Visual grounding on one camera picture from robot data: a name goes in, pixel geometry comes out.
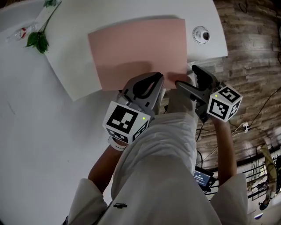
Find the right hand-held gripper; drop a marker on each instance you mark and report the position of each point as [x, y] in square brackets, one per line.
[219, 107]

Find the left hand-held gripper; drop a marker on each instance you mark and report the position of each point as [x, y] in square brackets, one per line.
[121, 122]

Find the pink paper sheet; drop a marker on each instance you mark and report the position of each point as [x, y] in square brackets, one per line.
[136, 50]

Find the person's left forearm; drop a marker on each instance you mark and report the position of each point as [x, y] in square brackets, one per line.
[104, 169]

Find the person's right forearm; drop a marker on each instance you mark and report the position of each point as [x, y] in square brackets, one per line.
[226, 153]

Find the white table top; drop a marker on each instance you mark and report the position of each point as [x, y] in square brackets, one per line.
[70, 55]

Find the white wristwatch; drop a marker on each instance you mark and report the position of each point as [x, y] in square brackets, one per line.
[116, 145]

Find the white power strip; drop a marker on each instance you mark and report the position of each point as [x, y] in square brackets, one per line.
[244, 127]

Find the person's white shirt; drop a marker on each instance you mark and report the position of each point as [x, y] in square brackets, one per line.
[158, 175]

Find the black device with screen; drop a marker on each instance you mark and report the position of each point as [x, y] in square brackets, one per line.
[203, 178]

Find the black metal railing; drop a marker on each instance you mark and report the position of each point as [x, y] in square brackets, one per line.
[254, 167]

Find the large white table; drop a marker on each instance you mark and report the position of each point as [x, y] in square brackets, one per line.
[33, 120]

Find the artificial flower stem with leaves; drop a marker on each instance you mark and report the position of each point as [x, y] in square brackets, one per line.
[38, 40]

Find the clear plastic bottle red label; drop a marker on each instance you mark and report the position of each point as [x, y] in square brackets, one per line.
[20, 33]

